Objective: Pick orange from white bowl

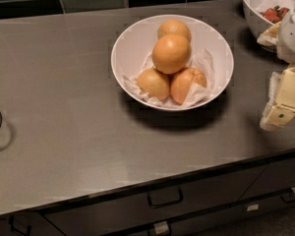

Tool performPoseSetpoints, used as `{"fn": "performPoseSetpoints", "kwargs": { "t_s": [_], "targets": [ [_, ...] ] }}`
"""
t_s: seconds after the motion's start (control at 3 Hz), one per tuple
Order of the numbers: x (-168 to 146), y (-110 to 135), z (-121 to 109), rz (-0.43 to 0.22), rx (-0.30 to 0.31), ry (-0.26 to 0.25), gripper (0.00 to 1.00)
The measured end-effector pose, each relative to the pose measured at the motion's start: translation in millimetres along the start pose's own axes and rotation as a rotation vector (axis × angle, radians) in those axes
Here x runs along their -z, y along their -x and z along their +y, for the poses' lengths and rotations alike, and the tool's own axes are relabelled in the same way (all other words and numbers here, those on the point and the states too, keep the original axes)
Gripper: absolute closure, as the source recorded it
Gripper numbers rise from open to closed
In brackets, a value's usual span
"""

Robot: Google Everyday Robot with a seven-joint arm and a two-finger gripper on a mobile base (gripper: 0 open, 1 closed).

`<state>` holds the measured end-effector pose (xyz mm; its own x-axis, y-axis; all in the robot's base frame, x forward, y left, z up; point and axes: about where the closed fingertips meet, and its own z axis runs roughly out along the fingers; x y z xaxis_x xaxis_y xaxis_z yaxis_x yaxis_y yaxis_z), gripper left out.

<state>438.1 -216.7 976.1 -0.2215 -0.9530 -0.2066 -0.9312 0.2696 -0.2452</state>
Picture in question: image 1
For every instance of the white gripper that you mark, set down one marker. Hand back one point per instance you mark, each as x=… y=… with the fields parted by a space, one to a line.
x=292 y=38

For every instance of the orange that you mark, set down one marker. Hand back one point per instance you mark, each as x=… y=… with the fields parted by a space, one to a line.
x=174 y=27
x=154 y=83
x=171 y=53
x=183 y=80

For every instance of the white bowl with strawberries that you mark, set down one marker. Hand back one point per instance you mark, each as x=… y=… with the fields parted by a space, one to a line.
x=256 y=22

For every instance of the white bowl with oranges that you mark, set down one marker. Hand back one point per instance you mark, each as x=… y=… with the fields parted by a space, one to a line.
x=135 y=44

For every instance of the red strawberries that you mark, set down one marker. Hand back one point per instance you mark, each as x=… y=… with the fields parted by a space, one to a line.
x=275 y=14

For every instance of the white paper liner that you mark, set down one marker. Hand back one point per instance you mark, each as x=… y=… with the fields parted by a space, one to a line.
x=196 y=96

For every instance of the lower drawer with label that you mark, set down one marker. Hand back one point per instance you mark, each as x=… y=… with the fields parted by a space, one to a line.
x=197 y=221

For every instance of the right drawer with handle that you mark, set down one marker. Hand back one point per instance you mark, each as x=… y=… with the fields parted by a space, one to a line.
x=278 y=175

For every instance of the drawer with handle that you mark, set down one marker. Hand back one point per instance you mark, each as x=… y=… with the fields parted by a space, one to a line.
x=278 y=175
x=27 y=224
x=154 y=205

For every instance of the middle drawer with handle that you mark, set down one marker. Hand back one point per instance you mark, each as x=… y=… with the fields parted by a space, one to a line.
x=154 y=205

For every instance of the left drawer with handle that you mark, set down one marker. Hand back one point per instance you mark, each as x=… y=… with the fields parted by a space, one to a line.
x=27 y=224

